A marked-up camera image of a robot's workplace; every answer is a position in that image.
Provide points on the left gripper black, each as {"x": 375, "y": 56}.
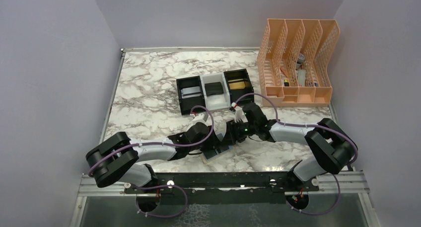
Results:
{"x": 212, "y": 142}

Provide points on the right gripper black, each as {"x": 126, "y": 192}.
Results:
{"x": 232, "y": 134}

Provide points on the black white card tray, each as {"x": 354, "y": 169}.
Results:
{"x": 215, "y": 102}

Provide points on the orange plastic desk organizer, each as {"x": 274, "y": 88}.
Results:
{"x": 293, "y": 59}

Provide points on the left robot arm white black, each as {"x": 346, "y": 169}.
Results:
{"x": 121, "y": 159}

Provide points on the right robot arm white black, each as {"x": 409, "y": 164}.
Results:
{"x": 331, "y": 148}

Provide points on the silver card in tray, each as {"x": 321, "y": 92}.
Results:
{"x": 189, "y": 92}

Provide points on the black card in tray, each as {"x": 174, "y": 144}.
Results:
{"x": 214, "y": 88}

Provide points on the gold card in tray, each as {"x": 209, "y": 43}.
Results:
{"x": 237, "y": 85}

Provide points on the grey tape roll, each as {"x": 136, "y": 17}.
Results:
{"x": 300, "y": 60}

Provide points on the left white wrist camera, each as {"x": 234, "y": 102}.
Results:
{"x": 199, "y": 118}

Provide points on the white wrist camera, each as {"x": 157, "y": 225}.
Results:
{"x": 237, "y": 111}
{"x": 199, "y": 118}

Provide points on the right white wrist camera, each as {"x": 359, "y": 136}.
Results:
{"x": 237, "y": 111}

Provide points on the black metal base rail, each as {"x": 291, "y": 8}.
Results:
{"x": 228, "y": 187}

